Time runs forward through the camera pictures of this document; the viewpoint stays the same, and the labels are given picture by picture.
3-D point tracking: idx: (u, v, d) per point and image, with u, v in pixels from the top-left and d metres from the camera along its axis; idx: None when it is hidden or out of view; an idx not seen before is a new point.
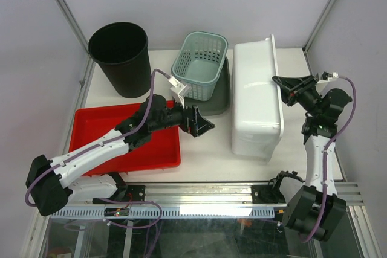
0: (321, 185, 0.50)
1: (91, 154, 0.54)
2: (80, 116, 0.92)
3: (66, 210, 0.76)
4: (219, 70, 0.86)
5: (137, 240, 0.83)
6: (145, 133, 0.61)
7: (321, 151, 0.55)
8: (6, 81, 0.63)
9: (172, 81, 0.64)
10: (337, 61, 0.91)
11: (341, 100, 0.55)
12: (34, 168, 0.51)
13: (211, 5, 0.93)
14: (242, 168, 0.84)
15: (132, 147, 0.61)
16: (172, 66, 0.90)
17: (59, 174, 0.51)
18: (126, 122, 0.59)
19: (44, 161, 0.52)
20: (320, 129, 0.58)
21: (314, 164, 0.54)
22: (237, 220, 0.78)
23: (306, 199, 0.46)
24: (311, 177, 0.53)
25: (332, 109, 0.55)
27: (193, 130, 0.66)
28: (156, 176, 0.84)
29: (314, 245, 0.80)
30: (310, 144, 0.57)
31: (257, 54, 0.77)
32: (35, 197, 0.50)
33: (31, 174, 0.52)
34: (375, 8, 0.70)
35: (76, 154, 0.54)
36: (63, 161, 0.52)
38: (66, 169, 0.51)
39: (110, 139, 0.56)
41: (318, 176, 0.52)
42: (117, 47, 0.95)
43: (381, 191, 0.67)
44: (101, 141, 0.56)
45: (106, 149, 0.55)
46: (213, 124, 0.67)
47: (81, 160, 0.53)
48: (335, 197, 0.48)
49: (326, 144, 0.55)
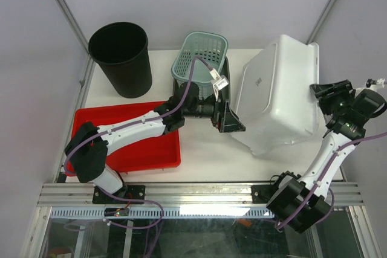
0: (312, 184, 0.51)
1: (133, 128, 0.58)
2: (80, 116, 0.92)
3: (65, 210, 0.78)
4: (219, 69, 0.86)
5: (137, 240, 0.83)
6: (179, 118, 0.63)
7: (332, 151, 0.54)
8: (6, 81, 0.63)
9: (213, 74, 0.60)
10: (337, 61, 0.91)
11: (376, 97, 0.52)
12: (81, 133, 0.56)
13: (211, 5, 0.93)
14: (242, 168, 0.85)
15: (166, 131, 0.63)
16: (172, 66, 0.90)
17: (106, 140, 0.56)
18: (163, 106, 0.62)
19: (90, 127, 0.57)
20: (345, 126, 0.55)
21: (318, 161, 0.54)
22: (237, 220, 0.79)
23: (291, 189, 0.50)
24: (307, 173, 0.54)
25: (364, 102, 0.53)
27: (220, 125, 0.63)
28: (157, 176, 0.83)
29: (314, 245, 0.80)
30: (325, 141, 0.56)
31: (300, 55, 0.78)
32: (75, 164, 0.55)
33: (76, 138, 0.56)
34: (375, 9, 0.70)
35: (121, 125, 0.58)
36: (110, 129, 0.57)
38: (112, 137, 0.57)
39: (152, 118, 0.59)
41: (315, 174, 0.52)
42: (117, 47, 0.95)
43: (381, 191, 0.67)
44: (143, 118, 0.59)
45: (147, 127, 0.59)
46: (244, 127, 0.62)
47: (124, 131, 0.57)
48: (320, 199, 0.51)
49: (341, 147, 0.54)
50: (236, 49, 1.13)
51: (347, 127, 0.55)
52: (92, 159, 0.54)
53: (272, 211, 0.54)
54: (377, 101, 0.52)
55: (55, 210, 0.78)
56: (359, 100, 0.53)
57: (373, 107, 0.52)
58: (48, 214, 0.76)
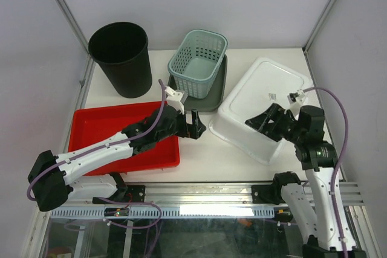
0: (340, 244, 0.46)
1: (96, 154, 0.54)
2: (79, 116, 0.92)
3: (65, 210, 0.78)
4: (216, 67, 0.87)
5: (137, 240, 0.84)
6: (151, 139, 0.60)
7: (329, 194, 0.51)
8: (6, 81, 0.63)
9: (167, 91, 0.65)
10: (337, 61, 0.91)
11: (317, 110, 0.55)
12: (39, 164, 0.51)
13: (211, 4, 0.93)
14: (241, 168, 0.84)
15: (136, 151, 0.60)
16: (170, 61, 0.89)
17: (63, 171, 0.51)
18: (133, 127, 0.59)
19: (49, 156, 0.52)
20: (320, 154, 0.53)
21: (326, 212, 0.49)
22: (237, 220, 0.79)
23: None
24: (326, 231, 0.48)
25: (314, 121, 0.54)
27: (193, 134, 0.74)
28: (156, 176, 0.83)
29: None
30: (313, 183, 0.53)
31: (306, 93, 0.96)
32: (35, 193, 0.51)
33: (35, 168, 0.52)
34: (375, 8, 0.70)
35: (81, 153, 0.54)
36: (69, 159, 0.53)
38: (71, 167, 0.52)
39: (117, 141, 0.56)
41: (334, 230, 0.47)
42: (118, 48, 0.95)
43: (381, 190, 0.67)
44: (107, 143, 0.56)
45: (112, 151, 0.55)
46: (205, 127, 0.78)
47: (85, 159, 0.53)
48: (357, 251, 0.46)
49: (332, 181, 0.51)
50: (236, 49, 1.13)
51: (320, 154, 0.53)
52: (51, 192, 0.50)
53: None
54: (320, 114, 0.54)
55: (55, 210, 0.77)
56: (309, 120, 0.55)
57: (321, 121, 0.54)
58: (48, 214, 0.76)
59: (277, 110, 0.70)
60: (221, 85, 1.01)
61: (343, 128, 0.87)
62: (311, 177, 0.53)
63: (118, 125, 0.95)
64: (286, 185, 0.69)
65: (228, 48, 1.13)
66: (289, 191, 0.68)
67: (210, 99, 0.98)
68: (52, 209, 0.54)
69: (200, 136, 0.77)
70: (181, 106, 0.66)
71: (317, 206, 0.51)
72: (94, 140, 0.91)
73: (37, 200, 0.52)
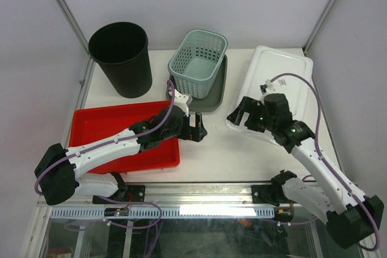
0: (352, 197, 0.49)
1: (106, 148, 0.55)
2: (79, 116, 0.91)
3: (65, 210, 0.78)
4: (216, 66, 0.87)
5: (137, 240, 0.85)
6: (157, 136, 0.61)
7: (319, 159, 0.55)
8: (7, 81, 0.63)
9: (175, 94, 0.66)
10: (337, 61, 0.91)
11: (276, 95, 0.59)
12: (48, 156, 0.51)
13: (211, 4, 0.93)
14: (241, 168, 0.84)
15: (143, 148, 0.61)
16: (170, 61, 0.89)
17: (74, 163, 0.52)
18: (140, 124, 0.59)
19: (58, 148, 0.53)
20: (294, 132, 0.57)
21: (326, 177, 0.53)
22: (237, 220, 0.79)
23: (353, 223, 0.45)
24: (335, 194, 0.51)
25: (278, 105, 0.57)
27: (195, 136, 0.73)
28: (156, 176, 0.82)
29: (314, 246, 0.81)
30: (303, 157, 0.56)
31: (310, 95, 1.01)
32: (43, 186, 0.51)
33: (44, 161, 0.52)
34: (375, 8, 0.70)
35: (91, 147, 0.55)
36: (79, 152, 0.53)
38: (81, 159, 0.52)
39: (125, 137, 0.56)
41: (341, 189, 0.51)
42: (119, 46, 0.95)
43: (381, 191, 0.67)
44: (116, 138, 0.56)
45: (120, 147, 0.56)
46: (207, 132, 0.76)
47: (95, 153, 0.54)
48: (368, 197, 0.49)
49: (316, 147, 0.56)
50: (236, 49, 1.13)
51: (295, 132, 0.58)
52: (58, 185, 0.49)
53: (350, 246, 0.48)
54: (282, 98, 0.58)
55: (55, 210, 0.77)
56: (274, 106, 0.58)
57: (286, 103, 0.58)
58: (48, 214, 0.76)
59: (248, 103, 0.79)
60: (221, 85, 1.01)
61: (343, 128, 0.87)
62: (299, 154, 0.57)
63: (119, 125, 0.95)
64: (285, 183, 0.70)
65: (228, 48, 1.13)
66: (290, 186, 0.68)
67: (210, 99, 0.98)
68: (58, 203, 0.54)
69: (201, 139, 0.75)
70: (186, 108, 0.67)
71: (318, 179, 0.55)
72: (93, 140, 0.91)
73: (43, 193, 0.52)
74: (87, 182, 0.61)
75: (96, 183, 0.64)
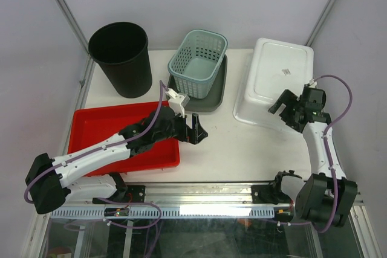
0: (329, 171, 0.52)
1: (93, 156, 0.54)
2: (78, 117, 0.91)
3: (65, 211, 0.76)
4: (217, 66, 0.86)
5: (137, 240, 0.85)
6: (148, 139, 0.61)
7: (322, 137, 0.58)
8: (7, 81, 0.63)
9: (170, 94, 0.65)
10: (337, 61, 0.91)
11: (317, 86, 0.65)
12: (35, 166, 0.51)
13: (211, 4, 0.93)
14: (240, 168, 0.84)
15: (134, 152, 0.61)
16: (170, 61, 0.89)
17: (59, 174, 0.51)
18: (130, 128, 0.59)
19: (46, 159, 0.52)
20: (315, 116, 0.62)
21: (317, 148, 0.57)
22: (237, 220, 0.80)
23: (317, 187, 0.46)
24: (317, 164, 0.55)
25: (312, 92, 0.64)
27: (192, 138, 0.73)
28: (156, 177, 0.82)
29: (314, 248, 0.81)
30: (309, 132, 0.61)
31: None
32: (33, 196, 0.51)
33: (32, 171, 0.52)
34: (375, 9, 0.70)
35: (78, 155, 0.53)
36: (65, 161, 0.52)
38: (68, 169, 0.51)
39: (113, 143, 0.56)
41: (325, 161, 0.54)
42: (118, 47, 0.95)
43: (381, 191, 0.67)
44: (104, 145, 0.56)
45: (108, 153, 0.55)
46: (208, 132, 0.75)
47: (81, 161, 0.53)
48: (345, 180, 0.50)
49: (325, 129, 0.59)
50: (236, 49, 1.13)
51: (315, 115, 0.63)
52: (46, 196, 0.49)
53: (307, 219, 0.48)
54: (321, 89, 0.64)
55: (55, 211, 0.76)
56: (309, 93, 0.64)
57: (321, 94, 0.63)
58: (48, 214, 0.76)
59: (288, 96, 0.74)
60: (221, 85, 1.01)
61: (343, 128, 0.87)
62: (307, 132, 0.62)
63: (119, 125, 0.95)
64: (285, 177, 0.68)
65: (228, 48, 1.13)
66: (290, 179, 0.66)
67: (210, 99, 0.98)
68: (50, 211, 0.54)
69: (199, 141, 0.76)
70: (181, 109, 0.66)
71: (312, 150, 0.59)
72: (95, 140, 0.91)
73: (34, 202, 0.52)
74: (80, 187, 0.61)
75: (92, 187, 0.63)
